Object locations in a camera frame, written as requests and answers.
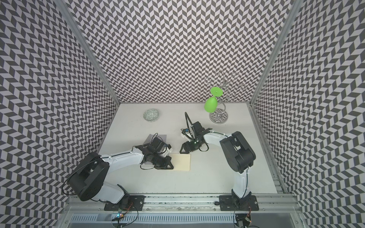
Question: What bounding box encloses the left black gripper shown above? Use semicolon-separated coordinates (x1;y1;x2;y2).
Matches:
151;152;175;170

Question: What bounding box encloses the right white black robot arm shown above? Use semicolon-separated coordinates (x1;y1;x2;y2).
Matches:
180;122;256;206

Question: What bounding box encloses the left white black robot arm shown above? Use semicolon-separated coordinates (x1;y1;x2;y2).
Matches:
61;137;174;205

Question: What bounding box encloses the green plastic wine glass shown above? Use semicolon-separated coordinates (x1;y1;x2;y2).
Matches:
204;86;223;113

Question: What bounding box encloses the small patterned ceramic dish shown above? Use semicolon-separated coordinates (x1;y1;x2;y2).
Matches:
143;109;159;122

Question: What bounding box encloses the left small circuit board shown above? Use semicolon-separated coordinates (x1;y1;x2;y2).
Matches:
111;211;129;223

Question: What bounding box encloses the small circuit board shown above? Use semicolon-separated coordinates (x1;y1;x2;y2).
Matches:
111;211;129;223
234;213;252;228

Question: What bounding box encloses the right small circuit board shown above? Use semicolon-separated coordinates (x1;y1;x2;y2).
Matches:
234;213;252;228

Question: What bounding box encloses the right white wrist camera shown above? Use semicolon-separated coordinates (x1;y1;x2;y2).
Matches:
181;128;194;139

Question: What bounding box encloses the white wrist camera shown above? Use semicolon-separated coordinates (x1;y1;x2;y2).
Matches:
181;128;194;139
162;144;173;157

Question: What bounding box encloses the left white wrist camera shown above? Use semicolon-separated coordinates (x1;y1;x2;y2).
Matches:
162;144;173;157

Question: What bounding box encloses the left black camera cable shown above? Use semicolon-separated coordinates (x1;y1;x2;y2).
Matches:
139;132;169;170

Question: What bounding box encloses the right black corrugated cable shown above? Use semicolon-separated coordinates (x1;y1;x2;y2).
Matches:
184;112;210;152

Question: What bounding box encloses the aluminium front rail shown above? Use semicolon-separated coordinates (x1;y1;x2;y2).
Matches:
62;193;302;214

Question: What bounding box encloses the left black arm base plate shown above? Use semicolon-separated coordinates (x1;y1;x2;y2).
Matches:
104;195;146;211

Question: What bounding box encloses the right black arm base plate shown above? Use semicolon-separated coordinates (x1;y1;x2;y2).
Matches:
219;195;259;211

